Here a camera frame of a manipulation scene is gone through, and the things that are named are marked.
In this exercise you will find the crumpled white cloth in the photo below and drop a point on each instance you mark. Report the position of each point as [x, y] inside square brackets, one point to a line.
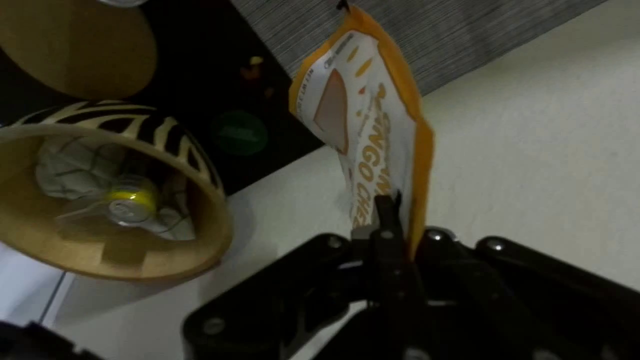
[66, 167]

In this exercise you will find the black table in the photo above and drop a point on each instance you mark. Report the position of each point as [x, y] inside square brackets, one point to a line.
[201, 66]

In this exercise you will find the round wooden disc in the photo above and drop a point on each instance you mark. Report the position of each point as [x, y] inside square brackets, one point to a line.
[72, 46]

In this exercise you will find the dark green round lid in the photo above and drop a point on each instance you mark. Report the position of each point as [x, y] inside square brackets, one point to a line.
[241, 132]

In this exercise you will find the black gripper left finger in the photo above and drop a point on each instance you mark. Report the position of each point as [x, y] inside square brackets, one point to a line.
[372, 286]

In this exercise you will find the orange white mango packet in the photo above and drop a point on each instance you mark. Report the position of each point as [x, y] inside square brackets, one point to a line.
[372, 132]

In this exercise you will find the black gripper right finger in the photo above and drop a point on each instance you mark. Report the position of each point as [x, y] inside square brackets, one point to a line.
[506, 293]

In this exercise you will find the zebra pattern wooden bowl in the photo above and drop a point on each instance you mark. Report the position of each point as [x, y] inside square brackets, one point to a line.
[41, 233]

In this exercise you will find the yellow lid can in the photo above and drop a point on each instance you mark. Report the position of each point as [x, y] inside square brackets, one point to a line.
[133, 201]

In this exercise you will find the grey woven placemat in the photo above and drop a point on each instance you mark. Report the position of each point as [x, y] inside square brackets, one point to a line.
[453, 32]

